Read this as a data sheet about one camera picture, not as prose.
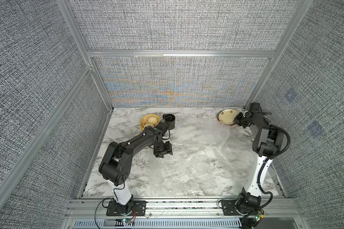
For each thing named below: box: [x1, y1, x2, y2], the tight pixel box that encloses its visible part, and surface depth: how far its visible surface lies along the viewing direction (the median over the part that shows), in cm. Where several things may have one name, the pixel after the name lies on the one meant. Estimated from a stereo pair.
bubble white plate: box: [148, 143, 252, 198], surface depth 87 cm
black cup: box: [162, 113, 176, 130], surface depth 105 cm
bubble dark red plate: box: [206, 127, 258, 196], surface depth 90 cm
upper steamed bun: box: [146, 115, 159, 125], surface depth 108 cm
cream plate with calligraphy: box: [218, 108, 239, 125], surface depth 114 cm
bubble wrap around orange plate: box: [172, 115, 231, 150], surface depth 105 cm
